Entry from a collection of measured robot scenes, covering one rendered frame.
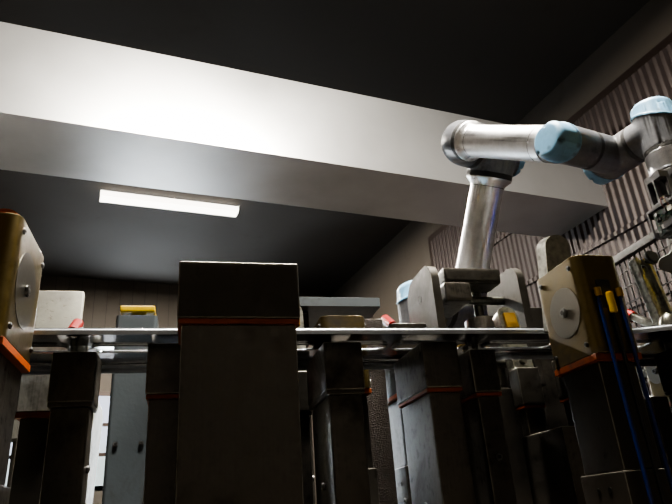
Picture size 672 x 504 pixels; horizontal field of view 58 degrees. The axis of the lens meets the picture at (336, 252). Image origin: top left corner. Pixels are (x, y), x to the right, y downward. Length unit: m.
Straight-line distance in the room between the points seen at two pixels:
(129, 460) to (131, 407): 0.08
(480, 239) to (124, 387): 0.93
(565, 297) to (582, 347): 0.06
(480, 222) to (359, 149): 1.78
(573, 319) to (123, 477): 0.73
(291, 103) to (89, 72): 0.98
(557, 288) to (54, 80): 2.65
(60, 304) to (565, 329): 5.23
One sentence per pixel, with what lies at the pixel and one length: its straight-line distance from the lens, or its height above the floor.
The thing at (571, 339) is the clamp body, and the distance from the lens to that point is 0.76.
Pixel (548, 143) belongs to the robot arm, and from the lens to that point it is 1.22.
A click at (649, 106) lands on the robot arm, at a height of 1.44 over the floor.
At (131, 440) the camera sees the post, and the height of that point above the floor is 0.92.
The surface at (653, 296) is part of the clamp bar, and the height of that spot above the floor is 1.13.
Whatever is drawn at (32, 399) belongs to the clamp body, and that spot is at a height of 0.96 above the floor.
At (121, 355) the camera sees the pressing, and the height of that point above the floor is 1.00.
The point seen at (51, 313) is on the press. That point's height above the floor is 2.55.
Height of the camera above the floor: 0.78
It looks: 24 degrees up
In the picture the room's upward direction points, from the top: 4 degrees counter-clockwise
